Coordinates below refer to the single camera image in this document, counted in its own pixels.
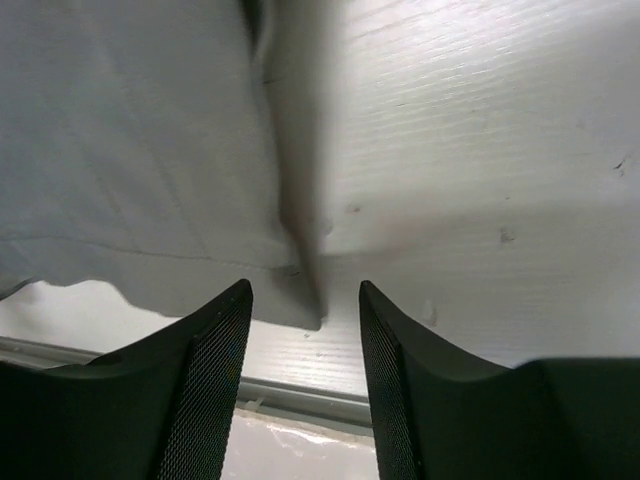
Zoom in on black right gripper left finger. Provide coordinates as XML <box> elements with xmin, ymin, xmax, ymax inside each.
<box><xmin>1</xmin><ymin>280</ymin><xmax>253</xmax><ymax>479</ymax></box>

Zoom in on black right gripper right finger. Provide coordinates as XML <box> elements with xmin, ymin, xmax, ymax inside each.
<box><xmin>358</xmin><ymin>281</ymin><xmax>639</xmax><ymax>479</ymax></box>

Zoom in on aluminium table edge rail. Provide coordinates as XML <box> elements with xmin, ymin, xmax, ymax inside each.
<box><xmin>1</xmin><ymin>337</ymin><xmax>372</xmax><ymax>428</ymax></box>

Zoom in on grey pleated skirt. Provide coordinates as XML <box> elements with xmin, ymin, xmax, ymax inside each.
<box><xmin>1</xmin><ymin>1</ymin><xmax>323</xmax><ymax>331</ymax></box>

